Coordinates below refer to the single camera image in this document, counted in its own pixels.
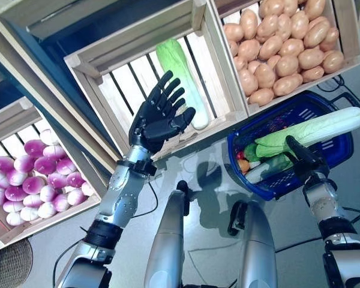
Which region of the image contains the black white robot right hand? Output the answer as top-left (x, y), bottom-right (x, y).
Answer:
top-left (284, 134), bottom-right (331, 184)

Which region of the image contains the black white robot left hand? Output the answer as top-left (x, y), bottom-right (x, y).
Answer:
top-left (128, 70), bottom-right (197, 154)

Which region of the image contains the green white napa cabbage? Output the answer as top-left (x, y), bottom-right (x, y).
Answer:
top-left (254, 106), bottom-right (360, 158)
top-left (245, 151), bottom-right (295, 184)
top-left (155, 38), bottom-right (210, 130)

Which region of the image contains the blue plastic shopping basket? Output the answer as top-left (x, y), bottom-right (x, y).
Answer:
top-left (227, 91), bottom-right (354, 202)

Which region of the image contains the woven wicker basket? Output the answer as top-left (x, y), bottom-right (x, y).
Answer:
top-left (0, 238), bottom-right (34, 288)

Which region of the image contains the light green round vegetable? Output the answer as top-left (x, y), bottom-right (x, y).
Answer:
top-left (242, 143), bottom-right (259, 161)

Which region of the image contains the tan potato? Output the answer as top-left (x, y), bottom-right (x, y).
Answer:
top-left (275, 55), bottom-right (299, 77)
top-left (233, 55), bottom-right (247, 71)
top-left (227, 40), bottom-right (239, 58)
top-left (239, 8), bottom-right (259, 40)
top-left (248, 88), bottom-right (275, 106)
top-left (254, 62), bottom-right (276, 89)
top-left (256, 14), bottom-right (279, 38)
top-left (223, 23), bottom-right (244, 43)
top-left (238, 68), bottom-right (259, 96)
top-left (290, 11), bottom-right (310, 40)
top-left (272, 73), bottom-right (304, 97)
top-left (259, 35), bottom-right (284, 61)
top-left (247, 59), bottom-right (262, 74)
top-left (278, 38), bottom-right (305, 58)
top-left (300, 65), bottom-right (325, 83)
top-left (238, 38), bottom-right (261, 62)
top-left (322, 50), bottom-right (345, 74)
top-left (319, 27), bottom-right (340, 52)
top-left (303, 19), bottom-right (331, 49)
top-left (297, 48), bottom-right (325, 70)

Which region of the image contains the wooden crate with slatted bottom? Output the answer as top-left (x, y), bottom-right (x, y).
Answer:
top-left (63, 0), bottom-right (249, 163)

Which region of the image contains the wooden produce display stand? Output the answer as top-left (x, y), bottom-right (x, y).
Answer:
top-left (0, 0), bottom-right (360, 250)

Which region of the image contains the wooden crate of potatoes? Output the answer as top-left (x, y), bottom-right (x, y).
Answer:
top-left (211, 0), bottom-right (360, 116)

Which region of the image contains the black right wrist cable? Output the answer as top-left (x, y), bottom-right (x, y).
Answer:
top-left (338, 206), bottom-right (360, 224)

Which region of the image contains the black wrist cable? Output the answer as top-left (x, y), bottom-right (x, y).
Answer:
top-left (134, 179), bottom-right (160, 218)
top-left (338, 206), bottom-right (360, 224)

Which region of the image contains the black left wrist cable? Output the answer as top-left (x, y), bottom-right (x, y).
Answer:
top-left (134, 179), bottom-right (160, 218)

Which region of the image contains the thin dark floor wire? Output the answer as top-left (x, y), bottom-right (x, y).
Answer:
top-left (187, 239), bottom-right (247, 262)

